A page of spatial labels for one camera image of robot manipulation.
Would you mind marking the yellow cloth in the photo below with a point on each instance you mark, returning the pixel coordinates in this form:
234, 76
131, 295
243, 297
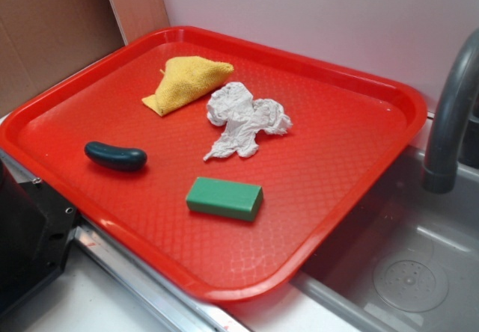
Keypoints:
186, 79

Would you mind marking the red plastic tray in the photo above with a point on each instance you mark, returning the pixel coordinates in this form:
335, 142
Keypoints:
348, 127

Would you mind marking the crumpled white paper towel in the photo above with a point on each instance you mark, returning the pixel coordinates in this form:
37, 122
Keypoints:
234, 107

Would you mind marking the green rectangular block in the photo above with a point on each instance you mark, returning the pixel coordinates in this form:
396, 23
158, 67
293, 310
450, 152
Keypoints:
224, 198

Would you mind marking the dark green toy cucumber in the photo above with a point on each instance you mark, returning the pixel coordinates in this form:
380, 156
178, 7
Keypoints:
115, 158

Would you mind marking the grey plastic sink basin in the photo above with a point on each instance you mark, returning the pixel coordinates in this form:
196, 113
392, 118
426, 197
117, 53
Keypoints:
403, 259

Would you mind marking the brown cardboard panel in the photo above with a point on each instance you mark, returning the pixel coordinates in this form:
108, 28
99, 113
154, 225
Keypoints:
45, 41

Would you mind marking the grey curved faucet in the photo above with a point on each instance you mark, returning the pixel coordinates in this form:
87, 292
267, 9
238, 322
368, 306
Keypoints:
453, 136

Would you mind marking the silver metal rail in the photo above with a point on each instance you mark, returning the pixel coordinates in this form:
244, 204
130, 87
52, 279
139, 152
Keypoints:
174, 310

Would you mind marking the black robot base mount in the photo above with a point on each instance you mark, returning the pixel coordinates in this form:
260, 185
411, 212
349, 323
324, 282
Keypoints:
37, 227

